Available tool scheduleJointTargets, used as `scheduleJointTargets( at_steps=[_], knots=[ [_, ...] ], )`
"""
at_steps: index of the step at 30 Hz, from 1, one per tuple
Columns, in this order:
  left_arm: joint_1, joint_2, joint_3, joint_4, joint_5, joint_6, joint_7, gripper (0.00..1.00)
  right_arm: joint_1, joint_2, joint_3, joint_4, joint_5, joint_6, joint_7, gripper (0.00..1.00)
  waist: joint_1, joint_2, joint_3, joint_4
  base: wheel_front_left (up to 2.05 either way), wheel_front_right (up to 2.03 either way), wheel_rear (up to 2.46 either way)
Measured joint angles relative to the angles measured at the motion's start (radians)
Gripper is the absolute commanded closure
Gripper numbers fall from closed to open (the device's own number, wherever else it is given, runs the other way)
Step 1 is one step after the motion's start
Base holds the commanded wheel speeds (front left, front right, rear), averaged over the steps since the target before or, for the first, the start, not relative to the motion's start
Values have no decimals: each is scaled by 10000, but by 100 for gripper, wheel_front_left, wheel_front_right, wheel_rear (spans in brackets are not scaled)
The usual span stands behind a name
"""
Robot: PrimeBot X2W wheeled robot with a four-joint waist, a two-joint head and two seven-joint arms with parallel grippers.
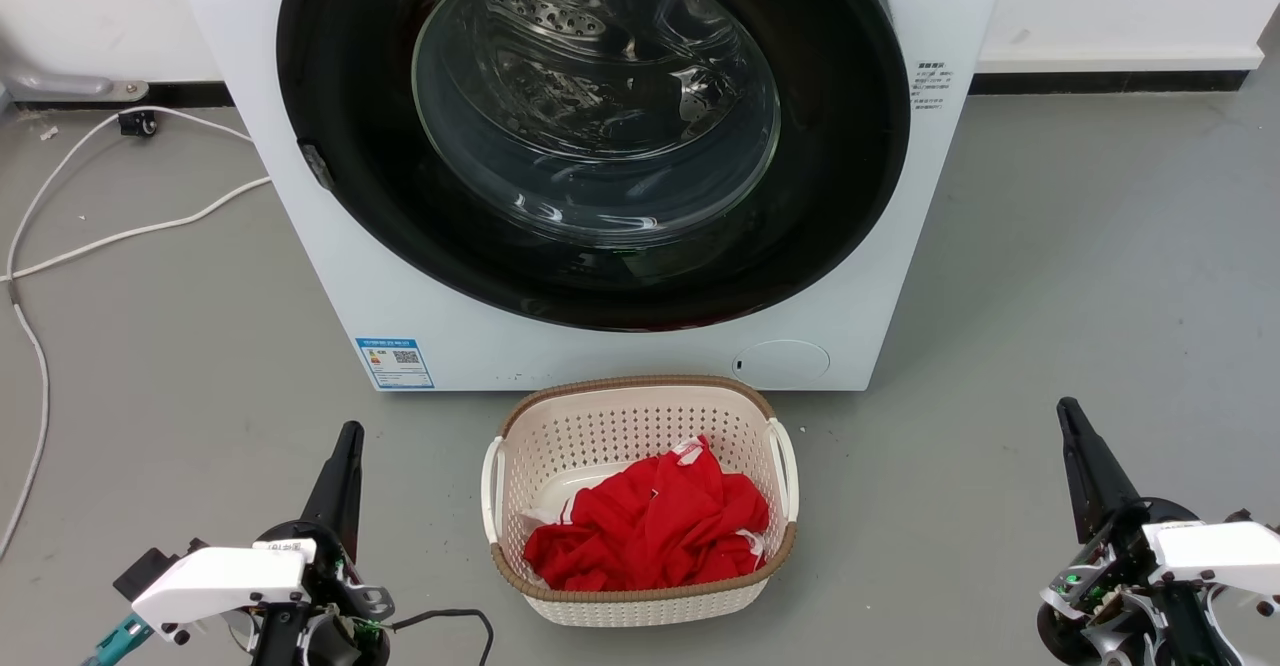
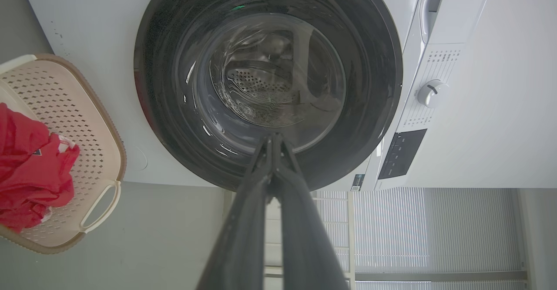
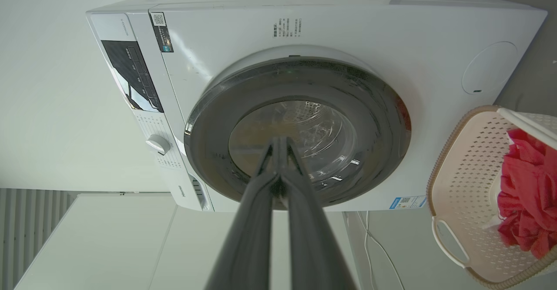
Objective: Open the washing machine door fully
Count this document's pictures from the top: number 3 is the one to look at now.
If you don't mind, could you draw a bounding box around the round white filter cover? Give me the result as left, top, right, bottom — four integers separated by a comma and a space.
462, 42, 518, 95

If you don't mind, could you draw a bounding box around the black QR code sticker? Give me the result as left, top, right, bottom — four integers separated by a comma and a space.
150, 12, 174, 53

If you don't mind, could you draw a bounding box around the white front-load washing machine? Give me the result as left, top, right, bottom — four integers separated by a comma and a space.
86, 0, 548, 212

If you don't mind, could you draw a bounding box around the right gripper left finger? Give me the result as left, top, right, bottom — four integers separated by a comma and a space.
205, 137, 283, 290

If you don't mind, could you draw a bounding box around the white cabinet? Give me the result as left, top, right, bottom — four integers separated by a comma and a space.
13, 193, 362, 290

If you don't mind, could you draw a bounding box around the thin white power cable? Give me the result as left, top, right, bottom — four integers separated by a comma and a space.
357, 212, 406, 290

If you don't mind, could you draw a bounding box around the grey corrugated panel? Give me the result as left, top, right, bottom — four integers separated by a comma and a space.
0, 189, 72, 290

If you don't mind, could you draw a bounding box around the steel washing machine drum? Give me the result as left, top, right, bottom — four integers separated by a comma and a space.
229, 101, 358, 186

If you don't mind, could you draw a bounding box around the cream perforated laundry basket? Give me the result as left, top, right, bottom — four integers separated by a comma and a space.
426, 105, 557, 290

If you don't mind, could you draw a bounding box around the blue energy label sticker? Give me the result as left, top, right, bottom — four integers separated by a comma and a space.
389, 196, 428, 210

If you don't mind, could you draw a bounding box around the red garment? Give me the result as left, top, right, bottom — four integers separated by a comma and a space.
497, 128, 557, 260

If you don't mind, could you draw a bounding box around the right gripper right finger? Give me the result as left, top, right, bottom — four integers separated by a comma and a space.
281, 137, 357, 290

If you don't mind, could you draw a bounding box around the washer door with glass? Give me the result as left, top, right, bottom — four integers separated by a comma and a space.
184, 46, 412, 208

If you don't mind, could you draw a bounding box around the black display control panel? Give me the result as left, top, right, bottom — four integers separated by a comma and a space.
101, 40, 164, 113

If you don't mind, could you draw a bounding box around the white control dial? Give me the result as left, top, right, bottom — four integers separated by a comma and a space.
146, 134, 171, 155

